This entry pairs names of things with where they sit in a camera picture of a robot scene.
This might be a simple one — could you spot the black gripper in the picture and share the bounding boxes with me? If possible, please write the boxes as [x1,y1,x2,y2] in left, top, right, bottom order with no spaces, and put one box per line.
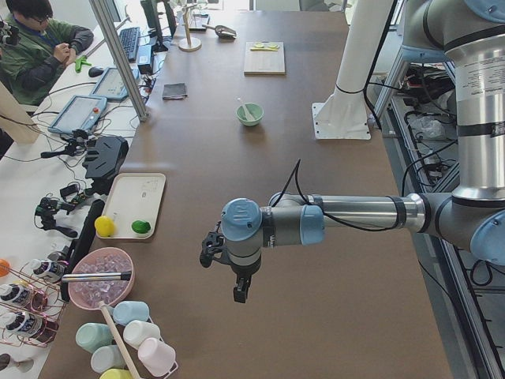
[199,221,252,303]

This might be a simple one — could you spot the light green bowl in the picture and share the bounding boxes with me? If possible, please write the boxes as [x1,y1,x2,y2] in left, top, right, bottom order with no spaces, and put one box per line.
[236,103,264,126]

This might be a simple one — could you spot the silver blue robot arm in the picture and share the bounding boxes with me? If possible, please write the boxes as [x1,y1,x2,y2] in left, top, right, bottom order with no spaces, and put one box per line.
[200,1,504,302]

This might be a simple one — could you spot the metal tongs on bowl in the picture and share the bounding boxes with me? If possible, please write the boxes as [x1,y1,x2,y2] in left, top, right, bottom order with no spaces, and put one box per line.
[61,271,133,283]

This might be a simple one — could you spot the wooden long spoon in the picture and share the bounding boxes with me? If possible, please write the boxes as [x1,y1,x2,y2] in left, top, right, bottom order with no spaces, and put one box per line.
[99,302,140,379]

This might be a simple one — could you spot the pink bowl of ice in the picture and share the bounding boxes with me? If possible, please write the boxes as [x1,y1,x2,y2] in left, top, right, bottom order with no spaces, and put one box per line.
[67,247,135,310]

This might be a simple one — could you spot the pink cup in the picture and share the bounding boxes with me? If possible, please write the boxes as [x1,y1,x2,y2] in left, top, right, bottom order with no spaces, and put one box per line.
[137,337,178,377]

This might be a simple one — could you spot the white cup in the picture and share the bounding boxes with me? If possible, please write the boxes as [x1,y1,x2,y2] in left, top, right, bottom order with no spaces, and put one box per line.
[123,320,161,350]

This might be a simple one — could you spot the green lime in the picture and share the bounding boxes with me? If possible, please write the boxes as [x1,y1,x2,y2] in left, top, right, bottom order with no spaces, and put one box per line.
[131,220,152,235]

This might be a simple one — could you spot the light blue cup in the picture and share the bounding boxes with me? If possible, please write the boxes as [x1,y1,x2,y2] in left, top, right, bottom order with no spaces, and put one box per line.
[113,301,150,326]

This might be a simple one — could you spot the cream tray with bear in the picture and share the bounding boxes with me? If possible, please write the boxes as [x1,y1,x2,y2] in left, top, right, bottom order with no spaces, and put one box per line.
[96,173,166,240]

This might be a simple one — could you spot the yellow lemon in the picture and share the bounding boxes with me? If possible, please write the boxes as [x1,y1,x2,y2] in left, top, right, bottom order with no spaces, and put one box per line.
[94,216,115,238]

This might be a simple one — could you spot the pale blue cup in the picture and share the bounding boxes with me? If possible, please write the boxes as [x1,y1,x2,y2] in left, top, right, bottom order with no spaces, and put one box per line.
[90,345,126,373]

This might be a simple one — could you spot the yellow cup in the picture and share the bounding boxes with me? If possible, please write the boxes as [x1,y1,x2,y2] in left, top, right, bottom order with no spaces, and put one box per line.
[99,368,133,379]

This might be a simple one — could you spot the mint green cup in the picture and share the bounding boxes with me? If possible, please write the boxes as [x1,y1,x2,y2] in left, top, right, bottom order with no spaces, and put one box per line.
[75,323,113,353]

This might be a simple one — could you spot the grey folded cloth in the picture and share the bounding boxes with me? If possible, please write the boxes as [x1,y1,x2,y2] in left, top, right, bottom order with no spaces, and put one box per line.
[162,83,188,100]

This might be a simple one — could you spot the bamboo cutting board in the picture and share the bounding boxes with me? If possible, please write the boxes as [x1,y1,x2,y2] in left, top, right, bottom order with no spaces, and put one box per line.
[243,41,286,75]

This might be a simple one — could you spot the blue teach pendant near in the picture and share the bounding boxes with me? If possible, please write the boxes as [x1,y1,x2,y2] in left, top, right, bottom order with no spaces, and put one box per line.
[48,95,107,135]

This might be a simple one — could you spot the blue teach pendant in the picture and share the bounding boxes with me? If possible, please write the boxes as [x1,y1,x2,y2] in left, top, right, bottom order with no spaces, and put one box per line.
[48,95,107,135]
[90,67,128,102]

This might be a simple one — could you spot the blue teach pendant far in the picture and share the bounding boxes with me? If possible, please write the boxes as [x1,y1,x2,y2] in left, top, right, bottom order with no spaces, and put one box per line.
[90,67,128,102]

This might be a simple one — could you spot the wooden mug tree stand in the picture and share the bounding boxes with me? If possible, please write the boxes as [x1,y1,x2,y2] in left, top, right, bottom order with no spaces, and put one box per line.
[178,3,202,52]

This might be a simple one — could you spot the metal scoop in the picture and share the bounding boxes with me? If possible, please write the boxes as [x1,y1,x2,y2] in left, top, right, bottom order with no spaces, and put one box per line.
[203,24,237,39]

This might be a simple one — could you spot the computer mouse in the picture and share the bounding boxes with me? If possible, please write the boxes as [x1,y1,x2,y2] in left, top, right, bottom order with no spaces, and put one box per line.
[88,66,104,77]

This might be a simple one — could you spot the black keyboard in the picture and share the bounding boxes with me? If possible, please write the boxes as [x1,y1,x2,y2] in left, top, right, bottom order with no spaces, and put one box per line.
[118,27,140,62]

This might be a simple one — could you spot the person in green jacket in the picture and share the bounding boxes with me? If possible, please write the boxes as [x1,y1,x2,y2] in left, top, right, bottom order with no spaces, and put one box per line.
[1,0,94,106]

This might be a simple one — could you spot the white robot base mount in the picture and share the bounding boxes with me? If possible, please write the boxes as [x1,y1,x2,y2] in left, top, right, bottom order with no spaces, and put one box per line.
[312,0,396,140]

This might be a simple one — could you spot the copper wire bottle rack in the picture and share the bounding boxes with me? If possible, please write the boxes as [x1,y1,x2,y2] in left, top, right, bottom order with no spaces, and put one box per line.
[1,260,66,347]

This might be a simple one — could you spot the aluminium frame post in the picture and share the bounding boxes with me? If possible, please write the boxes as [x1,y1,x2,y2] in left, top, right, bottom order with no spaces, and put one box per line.
[89,0,148,122]

